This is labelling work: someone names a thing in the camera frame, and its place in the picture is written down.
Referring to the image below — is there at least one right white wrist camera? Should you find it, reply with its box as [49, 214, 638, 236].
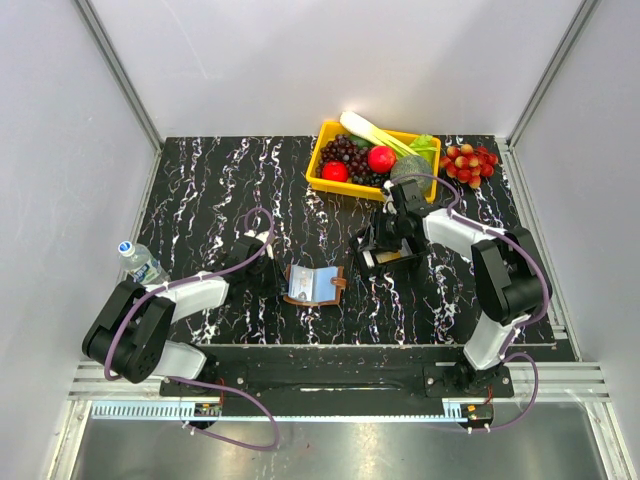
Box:
[381, 180, 397, 215]

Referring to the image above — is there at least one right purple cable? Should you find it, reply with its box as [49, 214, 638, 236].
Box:
[384, 172, 554, 434]

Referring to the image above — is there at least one red apple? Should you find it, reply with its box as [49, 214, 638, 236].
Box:
[321, 161, 349, 182]
[368, 146, 397, 174]

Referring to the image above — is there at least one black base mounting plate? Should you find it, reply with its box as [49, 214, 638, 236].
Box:
[159, 343, 516, 401]

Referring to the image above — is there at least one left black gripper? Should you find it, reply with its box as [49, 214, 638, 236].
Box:
[245, 254, 294, 299]

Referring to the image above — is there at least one brown leather card holder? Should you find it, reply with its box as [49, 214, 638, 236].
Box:
[284, 265, 347, 307]

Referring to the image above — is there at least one clear plastic water bottle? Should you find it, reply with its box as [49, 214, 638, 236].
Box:
[118, 241, 170, 285]

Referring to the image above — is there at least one red apple back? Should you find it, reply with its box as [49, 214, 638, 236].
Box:
[368, 146, 397, 174]

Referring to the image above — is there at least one dark purple grape bunch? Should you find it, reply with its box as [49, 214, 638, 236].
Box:
[314, 134, 390, 188]

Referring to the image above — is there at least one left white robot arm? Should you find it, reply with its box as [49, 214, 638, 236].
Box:
[81, 232, 286, 395]

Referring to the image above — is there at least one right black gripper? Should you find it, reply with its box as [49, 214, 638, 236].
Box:
[357, 207, 406, 257]

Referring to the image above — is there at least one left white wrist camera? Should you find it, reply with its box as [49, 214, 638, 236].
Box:
[244, 230, 275, 253]

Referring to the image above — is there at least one aluminium frame rail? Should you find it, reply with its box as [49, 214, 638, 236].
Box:
[67, 362, 609, 424]

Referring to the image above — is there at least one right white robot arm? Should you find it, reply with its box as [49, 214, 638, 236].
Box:
[350, 175, 552, 396]

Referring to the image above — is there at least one black card box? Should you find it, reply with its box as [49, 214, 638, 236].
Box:
[349, 227, 427, 277]

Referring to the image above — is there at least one green netted melon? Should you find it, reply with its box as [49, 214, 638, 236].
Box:
[390, 155, 433, 195]

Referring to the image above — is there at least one yellow plastic basket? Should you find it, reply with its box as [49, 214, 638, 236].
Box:
[305, 121, 442, 203]

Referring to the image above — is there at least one red cherry cluster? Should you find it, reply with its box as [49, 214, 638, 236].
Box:
[440, 143, 499, 189]

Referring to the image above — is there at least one red apple front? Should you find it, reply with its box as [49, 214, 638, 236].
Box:
[321, 161, 349, 182]

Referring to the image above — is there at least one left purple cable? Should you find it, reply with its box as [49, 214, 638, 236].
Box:
[103, 207, 281, 451]

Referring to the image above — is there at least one white green leek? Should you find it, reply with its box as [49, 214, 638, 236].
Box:
[339, 111, 416, 158]

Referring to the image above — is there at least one green cucumber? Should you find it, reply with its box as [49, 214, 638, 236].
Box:
[349, 135, 372, 148]

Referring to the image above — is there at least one purple cable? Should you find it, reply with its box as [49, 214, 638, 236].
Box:
[384, 172, 554, 434]
[103, 207, 281, 451]

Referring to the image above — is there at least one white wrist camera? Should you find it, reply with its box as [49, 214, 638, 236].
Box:
[244, 230, 275, 253]
[381, 180, 397, 215]

